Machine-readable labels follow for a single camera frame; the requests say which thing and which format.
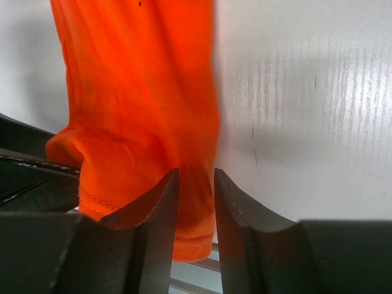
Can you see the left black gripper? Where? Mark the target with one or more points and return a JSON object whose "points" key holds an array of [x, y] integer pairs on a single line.
{"points": [[29, 181]]}

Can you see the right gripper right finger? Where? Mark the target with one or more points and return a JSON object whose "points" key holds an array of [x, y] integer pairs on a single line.
{"points": [[263, 252]]}

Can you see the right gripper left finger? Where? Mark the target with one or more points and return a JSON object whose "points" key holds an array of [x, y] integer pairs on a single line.
{"points": [[128, 251]]}

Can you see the orange t shirt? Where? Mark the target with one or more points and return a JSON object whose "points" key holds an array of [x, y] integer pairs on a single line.
{"points": [[142, 101]]}

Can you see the aluminium mounting rail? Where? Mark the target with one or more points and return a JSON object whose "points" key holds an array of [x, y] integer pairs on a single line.
{"points": [[203, 276]]}

